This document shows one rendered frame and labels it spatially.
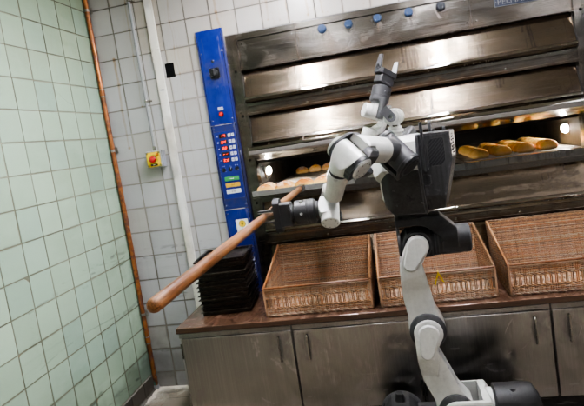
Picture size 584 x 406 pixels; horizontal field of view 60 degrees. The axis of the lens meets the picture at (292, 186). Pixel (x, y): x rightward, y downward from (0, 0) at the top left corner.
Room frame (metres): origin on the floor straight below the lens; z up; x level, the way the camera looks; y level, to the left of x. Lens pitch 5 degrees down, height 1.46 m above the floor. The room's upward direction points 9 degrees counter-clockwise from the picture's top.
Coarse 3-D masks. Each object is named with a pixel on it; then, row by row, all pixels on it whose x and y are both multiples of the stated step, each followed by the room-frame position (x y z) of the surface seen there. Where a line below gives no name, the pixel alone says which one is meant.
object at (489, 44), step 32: (480, 32) 2.80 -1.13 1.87; (512, 32) 2.76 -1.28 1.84; (544, 32) 2.72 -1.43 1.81; (288, 64) 3.01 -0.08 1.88; (320, 64) 2.96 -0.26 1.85; (352, 64) 2.92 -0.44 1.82; (384, 64) 2.87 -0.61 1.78; (416, 64) 2.83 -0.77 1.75; (448, 64) 2.77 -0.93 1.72; (256, 96) 2.97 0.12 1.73
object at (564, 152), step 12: (504, 156) 2.82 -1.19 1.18; (516, 156) 2.76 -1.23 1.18; (528, 156) 2.74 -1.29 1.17; (540, 156) 2.73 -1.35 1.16; (552, 156) 2.72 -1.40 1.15; (564, 156) 2.71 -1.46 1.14; (456, 168) 2.82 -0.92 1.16; (468, 168) 2.80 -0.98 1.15; (480, 168) 2.79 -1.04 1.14; (360, 180) 2.92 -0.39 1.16; (372, 180) 2.90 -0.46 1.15; (288, 192) 3.00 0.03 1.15
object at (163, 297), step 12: (264, 216) 1.78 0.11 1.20; (252, 228) 1.60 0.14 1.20; (228, 240) 1.39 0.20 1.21; (240, 240) 1.45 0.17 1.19; (216, 252) 1.27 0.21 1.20; (228, 252) 1.34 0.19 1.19; (204, 264) 1.17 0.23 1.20; (180, 276) 1.06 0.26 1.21; (192, 276) 1.09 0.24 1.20; (168, 288) 0.98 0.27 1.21; (180, 288) 1.02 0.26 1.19; (156, 300) 0.92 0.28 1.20; (168, 300) 0.96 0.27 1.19; (156, 312) 0.93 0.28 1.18
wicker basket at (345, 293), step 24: (312, 240) 2.95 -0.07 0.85; (336, 240) 2.91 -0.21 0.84; (360, 240) 2.88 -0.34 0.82; (288, 264) 2.95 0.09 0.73; (312, 264) 2.91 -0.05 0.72; (336, 264) 2.88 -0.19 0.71; (360, 264) 2.85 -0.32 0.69; (264, 288) 2.53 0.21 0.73; (288, 288) 2.50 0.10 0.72; (312, 288) 2.49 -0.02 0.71; (336, 288) 2.46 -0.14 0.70; (360, 288) 2.44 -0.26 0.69; (288, 312) 2.51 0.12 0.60; (312, 312) 2.48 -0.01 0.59
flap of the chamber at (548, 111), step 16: (512, 112) 2.62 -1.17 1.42; (528, 112) 2.60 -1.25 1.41; (544, 112) 2.61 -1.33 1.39; (560, 112) 2.66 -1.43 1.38; (576, 112) 2.70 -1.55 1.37; (416, 128) 2.71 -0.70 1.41; (432, 128) 2.69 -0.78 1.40; (448, 128) 2.74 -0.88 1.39; (464, 128) 2.79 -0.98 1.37; (304, 144) 2.82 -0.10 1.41; (320, 144) 2.81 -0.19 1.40
